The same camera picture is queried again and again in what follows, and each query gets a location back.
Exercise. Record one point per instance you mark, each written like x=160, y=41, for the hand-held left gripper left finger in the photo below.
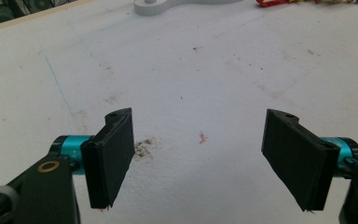
x=108, y=155

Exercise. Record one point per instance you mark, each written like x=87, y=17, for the dark equipment beyond table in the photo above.
x=15, y=9

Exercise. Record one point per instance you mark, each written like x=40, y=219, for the red and yellow item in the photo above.
x=304, y=2

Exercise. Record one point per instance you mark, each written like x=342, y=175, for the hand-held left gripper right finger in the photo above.
x=298, y=155

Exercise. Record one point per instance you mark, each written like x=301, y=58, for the white stand base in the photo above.
x=164, y=6

